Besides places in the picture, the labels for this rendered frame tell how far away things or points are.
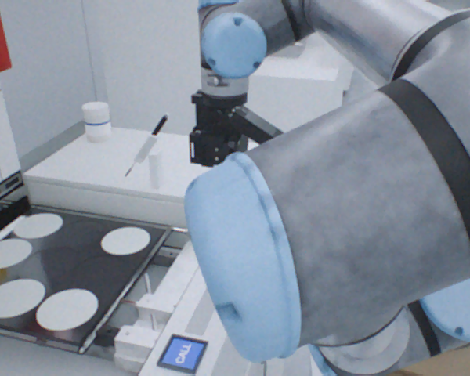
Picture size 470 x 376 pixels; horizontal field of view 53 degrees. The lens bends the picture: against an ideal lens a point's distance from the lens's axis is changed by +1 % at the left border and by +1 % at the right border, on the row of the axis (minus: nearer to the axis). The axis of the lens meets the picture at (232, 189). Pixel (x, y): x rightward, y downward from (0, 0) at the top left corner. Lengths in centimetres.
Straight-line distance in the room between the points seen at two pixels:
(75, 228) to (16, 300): 24
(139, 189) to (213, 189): 85
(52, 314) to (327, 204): 72
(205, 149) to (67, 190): 51
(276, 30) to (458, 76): 37
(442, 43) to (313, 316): 18
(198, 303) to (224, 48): 40
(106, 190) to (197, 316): 48
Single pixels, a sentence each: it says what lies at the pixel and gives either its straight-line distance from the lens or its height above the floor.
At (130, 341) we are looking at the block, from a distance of 80.
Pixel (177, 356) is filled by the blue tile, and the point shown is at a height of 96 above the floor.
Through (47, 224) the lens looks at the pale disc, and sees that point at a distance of 114.
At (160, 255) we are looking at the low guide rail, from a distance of 106.
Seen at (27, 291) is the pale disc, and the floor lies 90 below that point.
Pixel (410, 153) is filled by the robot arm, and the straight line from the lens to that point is 23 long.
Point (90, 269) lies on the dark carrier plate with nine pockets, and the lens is 97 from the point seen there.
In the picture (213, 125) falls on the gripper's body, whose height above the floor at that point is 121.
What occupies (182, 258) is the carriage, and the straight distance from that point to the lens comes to 100.
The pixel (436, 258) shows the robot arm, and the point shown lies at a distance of 24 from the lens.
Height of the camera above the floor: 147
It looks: 29 degrees down
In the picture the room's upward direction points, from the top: straight up
